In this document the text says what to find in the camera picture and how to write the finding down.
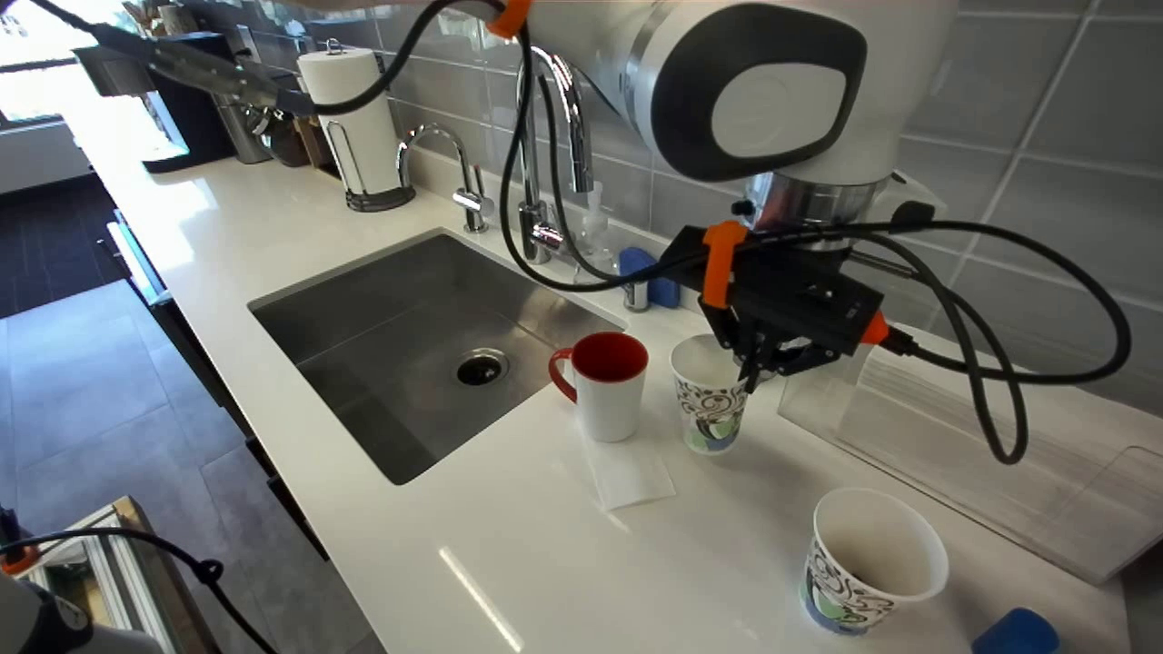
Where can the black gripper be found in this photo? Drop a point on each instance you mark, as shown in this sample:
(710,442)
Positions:
(800,349)

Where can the patterned white paper cup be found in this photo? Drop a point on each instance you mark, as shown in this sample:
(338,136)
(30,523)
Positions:
(849,594)
(710,411)

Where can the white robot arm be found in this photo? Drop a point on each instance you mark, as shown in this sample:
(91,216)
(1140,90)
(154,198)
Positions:
(630,75)

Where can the red and white mug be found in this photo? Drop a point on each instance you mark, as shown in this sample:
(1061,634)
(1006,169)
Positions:
(613,404)

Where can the small blue container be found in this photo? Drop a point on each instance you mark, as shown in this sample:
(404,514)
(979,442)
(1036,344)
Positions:
(639,261)

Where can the white paper napkin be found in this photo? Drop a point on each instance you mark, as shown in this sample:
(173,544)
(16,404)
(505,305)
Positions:
(630,479)

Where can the round sink drain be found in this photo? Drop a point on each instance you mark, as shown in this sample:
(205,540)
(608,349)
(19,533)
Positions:
(480,368)

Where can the tall chrome faucet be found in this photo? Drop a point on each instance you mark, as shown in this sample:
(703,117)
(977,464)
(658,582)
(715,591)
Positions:
(580,148)

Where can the blue sponge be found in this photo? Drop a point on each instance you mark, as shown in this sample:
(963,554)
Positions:
(1015,634)

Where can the stainless steel sink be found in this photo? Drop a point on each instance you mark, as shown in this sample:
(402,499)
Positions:
(365,338)

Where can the paper towel holder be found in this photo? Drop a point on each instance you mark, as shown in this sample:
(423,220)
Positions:
(384,201)

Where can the white paper towel roll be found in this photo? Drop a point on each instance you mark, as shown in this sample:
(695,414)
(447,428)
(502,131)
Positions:
(350,121)

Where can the wooden cart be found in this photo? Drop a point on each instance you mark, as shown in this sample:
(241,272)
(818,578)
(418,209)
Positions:
(182,618)

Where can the grey round device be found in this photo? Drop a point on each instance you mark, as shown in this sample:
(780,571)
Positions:
(39,624)

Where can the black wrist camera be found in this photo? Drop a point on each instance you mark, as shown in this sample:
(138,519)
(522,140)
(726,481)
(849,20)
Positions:
(786,293)

